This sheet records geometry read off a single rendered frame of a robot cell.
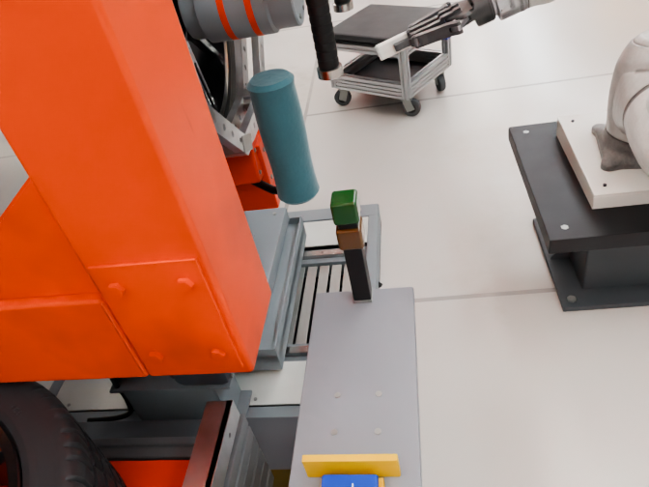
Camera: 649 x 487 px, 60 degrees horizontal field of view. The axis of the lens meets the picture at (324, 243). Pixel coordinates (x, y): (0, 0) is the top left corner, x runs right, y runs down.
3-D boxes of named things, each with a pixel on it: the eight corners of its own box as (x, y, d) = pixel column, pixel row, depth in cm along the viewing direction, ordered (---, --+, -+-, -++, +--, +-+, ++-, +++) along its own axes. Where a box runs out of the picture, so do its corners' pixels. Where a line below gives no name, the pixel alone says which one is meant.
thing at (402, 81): (332, 106, 256) (319, 32, 235) (378, 72, 275) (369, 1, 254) (413, 122, 231) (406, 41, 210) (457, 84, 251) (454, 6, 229)
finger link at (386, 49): (411, 44, 116) (412, 45, 115) (380, 59, 118) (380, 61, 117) (407, 31, 114) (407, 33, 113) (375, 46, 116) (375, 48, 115)
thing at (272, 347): (196, 247, 179) (186, 223, 173) (307, 238, 172) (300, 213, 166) (144, 378, 141) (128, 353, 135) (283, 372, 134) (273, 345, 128)
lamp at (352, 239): (341, 236, 91) (336, 215, 89) (365, 233, 90) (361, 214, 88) (339, 251, 88) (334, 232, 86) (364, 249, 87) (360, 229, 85)
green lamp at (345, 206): (335, 211, 88) (330, 189, 85) (361, 208, 87) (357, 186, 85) (333, 227, 85) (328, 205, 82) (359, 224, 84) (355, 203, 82)
